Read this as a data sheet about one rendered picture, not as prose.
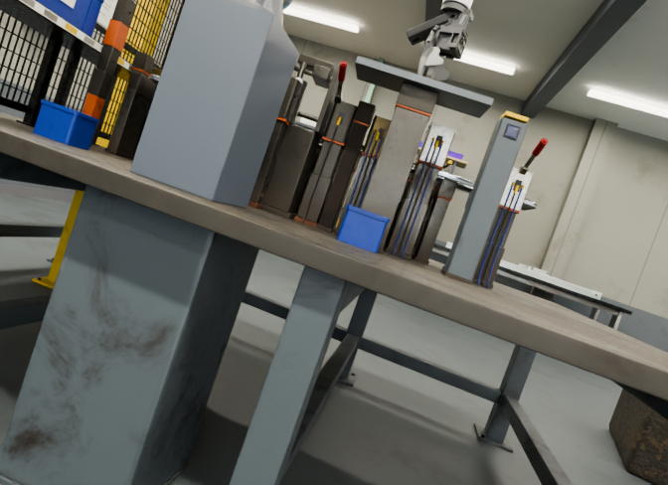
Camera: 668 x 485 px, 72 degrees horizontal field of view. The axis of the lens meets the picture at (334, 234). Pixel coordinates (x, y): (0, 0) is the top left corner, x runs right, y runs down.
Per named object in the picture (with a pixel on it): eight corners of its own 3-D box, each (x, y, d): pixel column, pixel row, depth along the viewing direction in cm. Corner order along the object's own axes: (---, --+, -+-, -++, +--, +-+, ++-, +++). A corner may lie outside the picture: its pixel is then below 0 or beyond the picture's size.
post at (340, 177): (332, 233, 142) (376, 109, 140) (331, 233, 137) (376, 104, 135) (317, 228, 142) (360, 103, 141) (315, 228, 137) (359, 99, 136)
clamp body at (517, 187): (485, 286, 145) (525, 177, 143) (494, 291, 133) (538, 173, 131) (462, 278, 145) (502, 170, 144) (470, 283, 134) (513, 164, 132)
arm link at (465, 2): (443, -16, 121) (449, 2, 128) (437, 1, 121) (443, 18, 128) (471, -13, 117) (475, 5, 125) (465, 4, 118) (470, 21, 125)
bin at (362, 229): (377, 251, 121) (389, 220, 120) (377, 253, 111) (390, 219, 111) (338, 238, 122) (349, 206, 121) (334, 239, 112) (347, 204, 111)
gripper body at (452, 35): (454, 49, 118) (470, 4, 117) (423, 45, 121) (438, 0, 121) (459, 63, 124) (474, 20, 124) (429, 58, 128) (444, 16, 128)
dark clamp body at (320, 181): (319, 229, 146) (359, 113, 144) (314, 229, 134) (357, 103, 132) (297, 221, 146) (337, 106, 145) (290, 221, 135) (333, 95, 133)
